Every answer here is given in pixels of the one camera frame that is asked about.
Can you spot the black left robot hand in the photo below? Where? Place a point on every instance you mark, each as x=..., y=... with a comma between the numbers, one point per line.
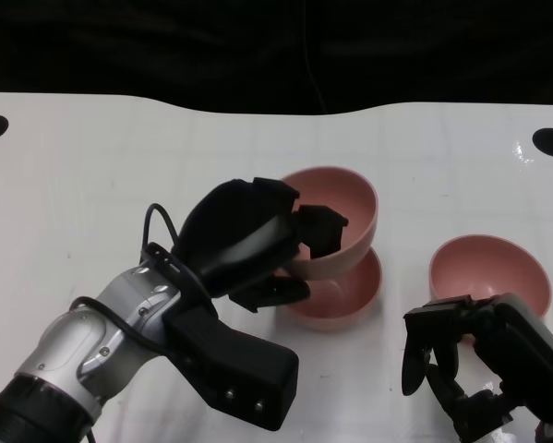
x=230, y=221

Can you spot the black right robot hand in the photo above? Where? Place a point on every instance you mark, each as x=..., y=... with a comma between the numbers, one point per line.
x=525, y=346

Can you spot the pink plastic bowl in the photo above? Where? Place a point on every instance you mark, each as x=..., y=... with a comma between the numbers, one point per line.
x=345, y=300
x=350, y=198
x=488, y=272

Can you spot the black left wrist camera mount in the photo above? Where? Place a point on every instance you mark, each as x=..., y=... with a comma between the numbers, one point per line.
x=239, y=364

